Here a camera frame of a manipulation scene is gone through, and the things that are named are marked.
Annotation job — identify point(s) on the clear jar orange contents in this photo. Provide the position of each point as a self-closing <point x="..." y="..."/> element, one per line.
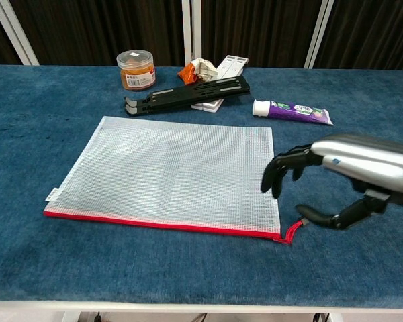
<point x="136" y="73"/>

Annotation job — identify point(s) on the silver zip pouch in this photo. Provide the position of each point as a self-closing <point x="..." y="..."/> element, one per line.
<point x="168" y="174"/>

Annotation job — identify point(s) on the black folding laptop stand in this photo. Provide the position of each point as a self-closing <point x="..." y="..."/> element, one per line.
<point x="194" y="92"/>

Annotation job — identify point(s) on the purple toothpaste tube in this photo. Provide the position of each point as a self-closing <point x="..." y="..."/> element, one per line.
<point x="289" y="110"/>

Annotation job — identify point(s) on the crumpled orange snack wrapper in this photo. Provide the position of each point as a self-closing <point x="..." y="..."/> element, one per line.
<point x="201" y="68"/>

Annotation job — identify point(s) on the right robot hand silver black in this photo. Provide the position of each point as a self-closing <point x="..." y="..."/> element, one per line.
<point x="356" y="157"/>

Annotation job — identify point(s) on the white frame post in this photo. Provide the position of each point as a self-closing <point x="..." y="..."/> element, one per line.
<point x="10" y="30"/>
<point x="319" y="33"/>
<point x="191" y="30"/>

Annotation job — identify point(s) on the blue table mat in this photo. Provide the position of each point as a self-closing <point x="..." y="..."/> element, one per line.
<point x="53" y="261"/>

